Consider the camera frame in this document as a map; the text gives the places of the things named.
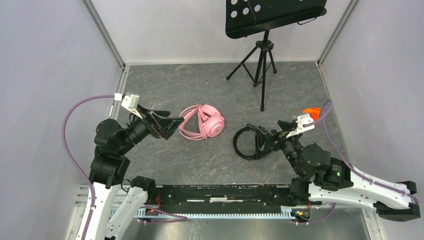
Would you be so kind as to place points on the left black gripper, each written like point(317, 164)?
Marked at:
point(165, 127)

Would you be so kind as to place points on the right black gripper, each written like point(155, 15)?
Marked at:
point(273, 135)

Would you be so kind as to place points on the black headphones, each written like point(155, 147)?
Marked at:
point(245, 142)

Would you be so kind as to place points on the pink headphones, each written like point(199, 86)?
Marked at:
point(210, 122)

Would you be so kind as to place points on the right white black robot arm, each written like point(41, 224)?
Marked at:
point(323, 178)

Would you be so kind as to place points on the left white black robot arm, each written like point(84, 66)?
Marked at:
point(108, 169)

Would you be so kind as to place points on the orange plastic block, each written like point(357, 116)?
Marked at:
point(314, 112)

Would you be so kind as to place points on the black music stand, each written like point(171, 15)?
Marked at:
point(244, 18)

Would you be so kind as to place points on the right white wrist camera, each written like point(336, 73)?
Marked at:
point(300, 125)

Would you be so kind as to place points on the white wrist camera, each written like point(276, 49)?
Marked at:
point(300, 125)
point(129, 102)

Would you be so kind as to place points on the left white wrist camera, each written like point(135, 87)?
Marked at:
point(129, 102)

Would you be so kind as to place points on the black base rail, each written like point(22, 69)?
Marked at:
point(224, 199)

